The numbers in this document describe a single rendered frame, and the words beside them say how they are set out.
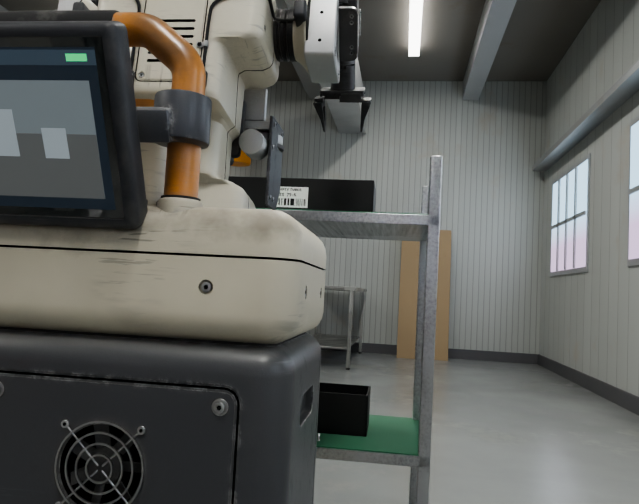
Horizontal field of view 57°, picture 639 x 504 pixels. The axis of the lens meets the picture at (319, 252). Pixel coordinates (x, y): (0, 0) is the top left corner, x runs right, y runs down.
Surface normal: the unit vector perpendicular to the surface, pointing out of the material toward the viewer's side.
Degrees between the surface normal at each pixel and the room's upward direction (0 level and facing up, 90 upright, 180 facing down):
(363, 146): 90
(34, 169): 115
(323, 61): 172
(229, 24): 82
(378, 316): 90
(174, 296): 90
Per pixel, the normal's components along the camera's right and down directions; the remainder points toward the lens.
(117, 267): -0.12, -0.07
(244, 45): -0.07, 0.98
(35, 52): -0.14, 0.36
